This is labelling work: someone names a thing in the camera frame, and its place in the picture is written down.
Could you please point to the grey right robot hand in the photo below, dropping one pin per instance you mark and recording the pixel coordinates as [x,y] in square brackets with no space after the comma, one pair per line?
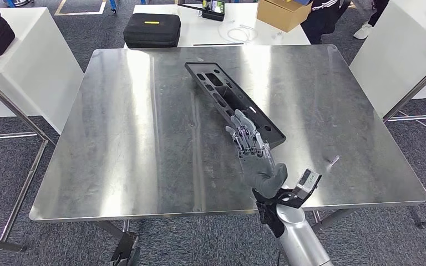
[260,176]

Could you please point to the long black plastic part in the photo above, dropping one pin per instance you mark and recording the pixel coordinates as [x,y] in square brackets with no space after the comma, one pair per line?
[275,138]

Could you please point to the cardboard box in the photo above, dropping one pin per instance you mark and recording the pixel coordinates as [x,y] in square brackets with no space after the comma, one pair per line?
[279,16]

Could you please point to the person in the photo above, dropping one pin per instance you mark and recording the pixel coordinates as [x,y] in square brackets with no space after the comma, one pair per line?
[361,32]
[319,22]

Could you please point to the phone on black stand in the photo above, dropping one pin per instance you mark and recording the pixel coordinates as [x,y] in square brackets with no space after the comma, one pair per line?
[213,14]

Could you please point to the black case with yellow label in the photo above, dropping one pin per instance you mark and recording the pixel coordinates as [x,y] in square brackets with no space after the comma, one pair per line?
[150,35]

